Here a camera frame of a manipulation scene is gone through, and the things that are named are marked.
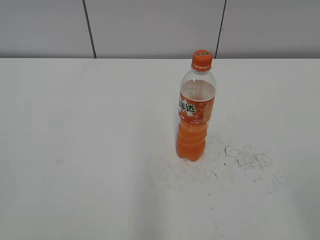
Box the orange soda plastic bottle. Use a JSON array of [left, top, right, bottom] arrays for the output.
[[176, 65, 216, 161]]

